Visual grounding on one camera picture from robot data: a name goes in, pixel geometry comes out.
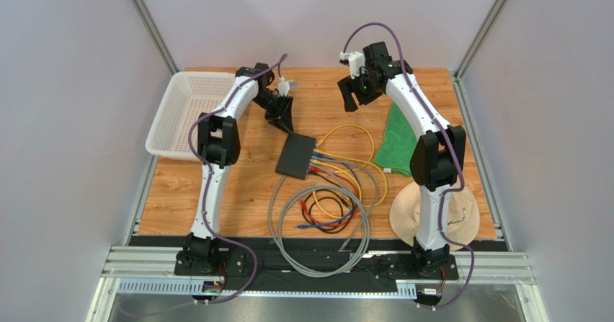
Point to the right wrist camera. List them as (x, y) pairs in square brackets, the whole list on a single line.
[(354, 60)]

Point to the white plastic basket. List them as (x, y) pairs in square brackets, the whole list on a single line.
[(187, 96)]

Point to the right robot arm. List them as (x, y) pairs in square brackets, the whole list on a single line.
[(436, 164)]

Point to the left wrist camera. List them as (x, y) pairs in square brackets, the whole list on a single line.
[(284, 86)]

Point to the black network switch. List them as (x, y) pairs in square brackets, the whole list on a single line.
[(295, 157)]

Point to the green cloth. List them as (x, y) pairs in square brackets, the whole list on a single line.
[(399, 142)]

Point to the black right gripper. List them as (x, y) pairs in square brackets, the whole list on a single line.
[(353, 90)]

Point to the aluminium frame rail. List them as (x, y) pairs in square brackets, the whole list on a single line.
[(320, 271)]

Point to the yellow ethernet cable port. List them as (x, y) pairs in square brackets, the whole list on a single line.
[(348, 142), (381, 183)]

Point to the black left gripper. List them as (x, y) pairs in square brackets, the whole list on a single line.
[(282, 117)]

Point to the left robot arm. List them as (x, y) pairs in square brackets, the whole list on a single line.
[(214, 140)]

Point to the beige bucket hat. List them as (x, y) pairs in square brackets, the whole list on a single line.
[(414, 218)]

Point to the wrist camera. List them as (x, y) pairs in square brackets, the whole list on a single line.
[(354, 60), (284, 86)]

